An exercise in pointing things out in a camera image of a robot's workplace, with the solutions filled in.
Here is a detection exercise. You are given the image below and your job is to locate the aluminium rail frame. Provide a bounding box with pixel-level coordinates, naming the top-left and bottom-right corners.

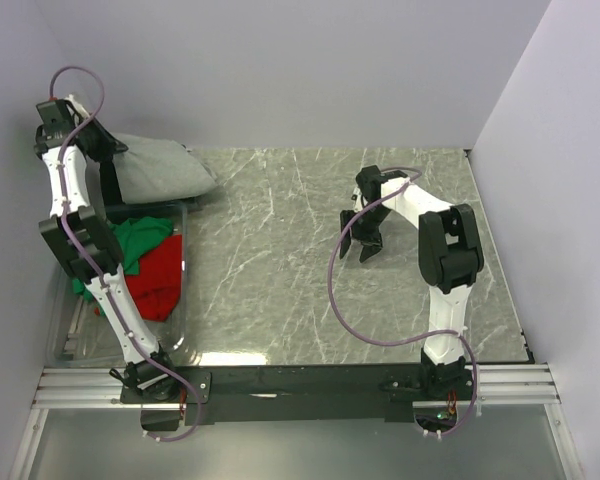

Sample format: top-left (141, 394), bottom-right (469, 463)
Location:
top-left (9, 363), bottom-right (584, 479)

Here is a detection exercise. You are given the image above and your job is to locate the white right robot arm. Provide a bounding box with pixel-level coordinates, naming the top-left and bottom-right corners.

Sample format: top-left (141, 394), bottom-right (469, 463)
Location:
top-left (327, 165), bottom-right (484, 399)

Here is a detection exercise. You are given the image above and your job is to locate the red t-shirt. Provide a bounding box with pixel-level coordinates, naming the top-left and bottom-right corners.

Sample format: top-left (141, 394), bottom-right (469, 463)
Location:
top-left (122, 235), bottom-right (182, 323)

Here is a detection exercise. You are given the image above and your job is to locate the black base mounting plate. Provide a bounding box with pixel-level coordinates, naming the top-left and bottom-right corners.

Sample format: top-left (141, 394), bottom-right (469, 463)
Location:
top-left (120, 363), bottom-right (474, 429)

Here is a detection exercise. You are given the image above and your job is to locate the grey t-shirt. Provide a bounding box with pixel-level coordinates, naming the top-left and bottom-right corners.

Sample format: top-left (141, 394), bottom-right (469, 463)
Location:
top-left (113, 133), bottom-right (218, 204)

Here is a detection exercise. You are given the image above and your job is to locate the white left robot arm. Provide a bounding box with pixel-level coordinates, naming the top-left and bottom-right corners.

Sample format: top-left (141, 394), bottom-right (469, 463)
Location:
top-left (34, 97), bottom-right (182, 402)

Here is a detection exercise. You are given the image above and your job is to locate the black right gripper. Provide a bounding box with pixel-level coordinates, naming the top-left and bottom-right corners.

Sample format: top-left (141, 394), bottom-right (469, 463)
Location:
top-left (339, 205), bottom-right (391, 263)

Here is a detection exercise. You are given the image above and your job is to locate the green t-shirt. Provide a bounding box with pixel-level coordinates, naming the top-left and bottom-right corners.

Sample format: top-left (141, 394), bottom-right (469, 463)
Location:
top-left (71, 215), bottom-right (175, 304)

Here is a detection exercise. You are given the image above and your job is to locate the clear plastic bin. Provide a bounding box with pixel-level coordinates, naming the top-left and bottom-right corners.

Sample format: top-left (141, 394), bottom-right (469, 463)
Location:
top-left (46, 202), bottom-right (188, 368)

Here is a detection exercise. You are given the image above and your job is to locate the folded black t-shirt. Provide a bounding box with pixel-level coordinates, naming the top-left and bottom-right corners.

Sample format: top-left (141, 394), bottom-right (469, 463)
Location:
top-left (99, 162), bottom-right (217, 207)

